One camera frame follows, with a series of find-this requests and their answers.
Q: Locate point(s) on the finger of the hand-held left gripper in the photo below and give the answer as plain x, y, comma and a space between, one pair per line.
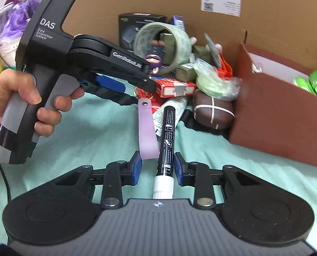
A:
126, 61
110, 84

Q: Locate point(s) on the white printed tube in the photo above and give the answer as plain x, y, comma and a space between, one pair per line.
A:
158, 117

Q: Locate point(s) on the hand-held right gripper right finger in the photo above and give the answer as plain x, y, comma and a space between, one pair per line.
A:
178, 172

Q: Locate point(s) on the white shipping label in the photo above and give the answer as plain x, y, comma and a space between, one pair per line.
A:
222, 5

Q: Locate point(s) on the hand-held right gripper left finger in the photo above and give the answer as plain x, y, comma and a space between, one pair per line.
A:
137, 168

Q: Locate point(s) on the purple plastic bag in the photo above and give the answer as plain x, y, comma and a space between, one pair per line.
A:
17, 18

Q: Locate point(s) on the olive green small box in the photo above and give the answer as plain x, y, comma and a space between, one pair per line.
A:
167, 45
202, 53
186, 72

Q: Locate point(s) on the green carded package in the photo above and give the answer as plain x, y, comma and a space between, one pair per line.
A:
213, 48

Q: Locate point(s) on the blue small box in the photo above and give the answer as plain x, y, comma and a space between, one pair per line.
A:
178, 22

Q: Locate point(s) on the black marker with white cap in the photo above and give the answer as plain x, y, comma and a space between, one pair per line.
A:
167, 138

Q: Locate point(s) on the black product box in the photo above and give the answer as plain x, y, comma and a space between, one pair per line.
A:
129, 24

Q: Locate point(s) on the red card box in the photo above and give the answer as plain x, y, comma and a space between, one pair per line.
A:
169, 85

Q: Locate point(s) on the orange plastic tool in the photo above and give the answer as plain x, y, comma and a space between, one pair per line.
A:
225, 68

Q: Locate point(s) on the red packet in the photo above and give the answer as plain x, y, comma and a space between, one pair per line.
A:
155, 104

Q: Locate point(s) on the green plastic bag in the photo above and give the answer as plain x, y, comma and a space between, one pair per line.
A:
214, 85

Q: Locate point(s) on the brown toy football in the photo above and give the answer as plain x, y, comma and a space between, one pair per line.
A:
203, 112

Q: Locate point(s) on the reddish brown paper box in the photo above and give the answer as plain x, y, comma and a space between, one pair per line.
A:
275, 117

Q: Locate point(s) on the person's left hand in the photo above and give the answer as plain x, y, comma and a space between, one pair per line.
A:
13, 84

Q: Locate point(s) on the mint green table cloth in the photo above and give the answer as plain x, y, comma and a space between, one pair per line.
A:
94, 138

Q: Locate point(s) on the pale green tape roll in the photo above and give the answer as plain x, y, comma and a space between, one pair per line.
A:
184, 45

